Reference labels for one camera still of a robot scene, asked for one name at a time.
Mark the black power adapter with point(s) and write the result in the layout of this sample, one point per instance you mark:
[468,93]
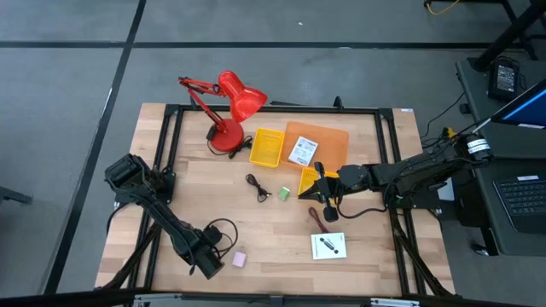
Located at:
[505,79]

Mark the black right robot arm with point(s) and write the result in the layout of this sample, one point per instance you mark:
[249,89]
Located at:
[409,170]

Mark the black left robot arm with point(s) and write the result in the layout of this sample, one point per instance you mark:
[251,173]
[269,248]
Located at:
[162,213]

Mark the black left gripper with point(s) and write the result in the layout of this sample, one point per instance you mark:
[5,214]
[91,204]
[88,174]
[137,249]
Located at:
[207,262]

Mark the black furniture leg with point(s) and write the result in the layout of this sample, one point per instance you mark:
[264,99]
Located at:
[512,30]

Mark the red desk lamp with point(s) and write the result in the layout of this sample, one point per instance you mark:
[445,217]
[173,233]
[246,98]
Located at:
[226,136]

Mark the white label sticker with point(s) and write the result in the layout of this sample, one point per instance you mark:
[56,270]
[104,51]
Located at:
[407,110]

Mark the monitor with blue screen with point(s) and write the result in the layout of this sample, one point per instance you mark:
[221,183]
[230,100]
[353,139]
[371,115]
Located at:
[529,108]

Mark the black aluminium table frame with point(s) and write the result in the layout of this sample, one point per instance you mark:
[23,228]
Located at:
[298,110]

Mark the yellow plastic basket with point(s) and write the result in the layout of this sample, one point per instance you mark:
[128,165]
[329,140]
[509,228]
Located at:
[266,147]
[308,177]

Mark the dark grey side desk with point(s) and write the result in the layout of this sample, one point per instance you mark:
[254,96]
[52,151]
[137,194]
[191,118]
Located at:
[529,245]

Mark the orange plastic tray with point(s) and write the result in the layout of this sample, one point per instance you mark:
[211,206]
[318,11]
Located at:
[332,145]

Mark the black laptop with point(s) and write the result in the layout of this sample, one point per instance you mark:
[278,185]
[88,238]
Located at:
[524,200]

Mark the white paper sheet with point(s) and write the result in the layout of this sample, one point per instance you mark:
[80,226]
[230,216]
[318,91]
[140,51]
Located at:
[445,192]

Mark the silver frame bracket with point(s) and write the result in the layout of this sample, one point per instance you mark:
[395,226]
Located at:
[394,303]
[158,299]

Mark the green charger cube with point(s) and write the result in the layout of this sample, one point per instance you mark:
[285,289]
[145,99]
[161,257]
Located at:
[284,193]

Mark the white box with green edge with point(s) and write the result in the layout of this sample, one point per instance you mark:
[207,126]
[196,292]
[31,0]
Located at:
[328,246]

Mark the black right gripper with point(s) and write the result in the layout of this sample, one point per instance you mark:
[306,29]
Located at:
[330,187]

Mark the white box with barcode label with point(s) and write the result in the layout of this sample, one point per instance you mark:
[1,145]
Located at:
[303,151]

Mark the black furniture foot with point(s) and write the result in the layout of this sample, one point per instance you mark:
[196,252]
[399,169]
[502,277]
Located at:
[13,196]

